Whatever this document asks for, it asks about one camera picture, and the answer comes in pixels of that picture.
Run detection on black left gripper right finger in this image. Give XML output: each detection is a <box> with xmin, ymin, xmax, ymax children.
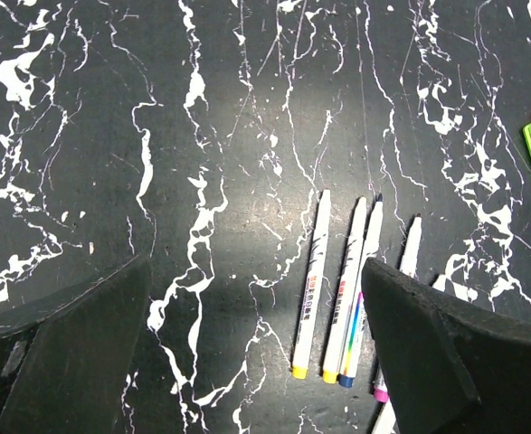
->
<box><xmin>361</xmin><ymin>259</ymin><xmax>531</xmax><ymax>433</ymax></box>

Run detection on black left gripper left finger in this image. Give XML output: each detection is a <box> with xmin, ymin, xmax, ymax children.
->
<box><xmin>0</xmin><ymin>257</ymin><xmax>152</xmax><ymax>433</ymax></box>

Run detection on white pen orange end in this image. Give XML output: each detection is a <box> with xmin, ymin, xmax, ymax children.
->
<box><xmin>322</xmin><ymin>196</ymin><xmax>367</xmax><ymax>384</ymax></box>

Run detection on white pen green end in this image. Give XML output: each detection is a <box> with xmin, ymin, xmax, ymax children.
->
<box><xmin>371</xmin><ymin>401</ymin><xmax>396</xmax><ymax>434</ymax></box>

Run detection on white pen magenta end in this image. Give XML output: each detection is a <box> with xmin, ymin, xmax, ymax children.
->
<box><xmin>373</xmin><ymin>213</ymin><xmax>422</xmax><ymax>403</ymax></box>

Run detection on white pen blue end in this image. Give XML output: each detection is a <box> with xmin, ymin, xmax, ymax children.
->
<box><xmin>338</xmin><ymin>193</ymin><xmax>384</xmax><ymax>388</ymax></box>

